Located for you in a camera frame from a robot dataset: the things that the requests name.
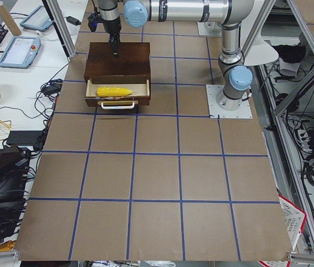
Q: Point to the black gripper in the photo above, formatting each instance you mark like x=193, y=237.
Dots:
x=112, y=26

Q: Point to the yellow corn cob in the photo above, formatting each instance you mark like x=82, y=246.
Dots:
x=113, y=92

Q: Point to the wooden drawer with handle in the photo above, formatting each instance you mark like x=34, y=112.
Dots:
x=140, y=97

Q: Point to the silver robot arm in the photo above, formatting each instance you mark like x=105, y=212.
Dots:
x=210, y=16

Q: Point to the dark wooden cabinet box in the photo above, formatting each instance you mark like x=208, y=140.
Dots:
x=131, y=66

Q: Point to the teach pendant tablet far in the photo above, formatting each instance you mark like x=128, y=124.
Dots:
x=37, y=20

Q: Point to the teach pendant tablet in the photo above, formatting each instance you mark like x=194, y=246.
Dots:
x=20, y=52
x=37, y=20

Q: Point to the teach pendant tablet near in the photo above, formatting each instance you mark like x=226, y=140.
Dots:
x=20, y=52

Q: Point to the cardboard tube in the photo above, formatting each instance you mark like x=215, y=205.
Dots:
x=8, y=20

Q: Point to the white red plastic basket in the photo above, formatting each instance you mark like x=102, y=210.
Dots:
x=295, y=219

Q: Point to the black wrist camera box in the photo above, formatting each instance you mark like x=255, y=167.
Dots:
x=93, y=21

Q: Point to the black power adapter with cables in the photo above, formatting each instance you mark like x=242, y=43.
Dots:
x=73, y=21

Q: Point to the aluminium frame post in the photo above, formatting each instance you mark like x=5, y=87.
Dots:
x=56, y=16

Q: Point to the orange handled tool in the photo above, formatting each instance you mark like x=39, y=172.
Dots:
x=7, y=246

